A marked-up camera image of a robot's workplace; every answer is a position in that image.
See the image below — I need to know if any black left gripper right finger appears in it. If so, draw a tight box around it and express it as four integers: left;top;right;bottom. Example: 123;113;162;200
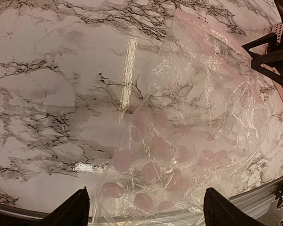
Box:
203;188;264;226

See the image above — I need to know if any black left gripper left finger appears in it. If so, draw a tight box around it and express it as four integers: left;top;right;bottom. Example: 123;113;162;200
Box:
35;187;90;226

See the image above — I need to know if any clear zip top bag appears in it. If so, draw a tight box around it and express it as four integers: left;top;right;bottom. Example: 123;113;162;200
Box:
92;10;266;226

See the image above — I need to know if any aluminium front table rail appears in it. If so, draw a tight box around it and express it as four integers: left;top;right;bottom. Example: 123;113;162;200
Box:
229;176;283;226

